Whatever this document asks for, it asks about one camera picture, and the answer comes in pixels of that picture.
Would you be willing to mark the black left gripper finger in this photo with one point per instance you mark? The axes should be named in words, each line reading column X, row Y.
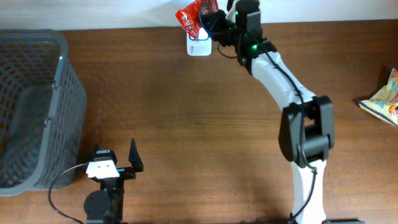
column 134, row 157
column 93, row 152

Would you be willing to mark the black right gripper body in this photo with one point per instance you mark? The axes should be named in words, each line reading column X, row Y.
column 224, row 32

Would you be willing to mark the white barcode scanner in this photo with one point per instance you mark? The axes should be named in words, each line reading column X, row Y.
column 200, row 47

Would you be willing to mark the red Hacks candy bag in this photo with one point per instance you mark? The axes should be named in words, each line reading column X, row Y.
column 188, row 17

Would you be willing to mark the beige snack chip bag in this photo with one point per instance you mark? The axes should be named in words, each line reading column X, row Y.
column 383, row 104

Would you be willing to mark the grey plastic mesh basket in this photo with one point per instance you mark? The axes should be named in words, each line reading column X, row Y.
column 43, row 106

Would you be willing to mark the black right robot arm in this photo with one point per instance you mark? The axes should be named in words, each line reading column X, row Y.
column 306, row 132

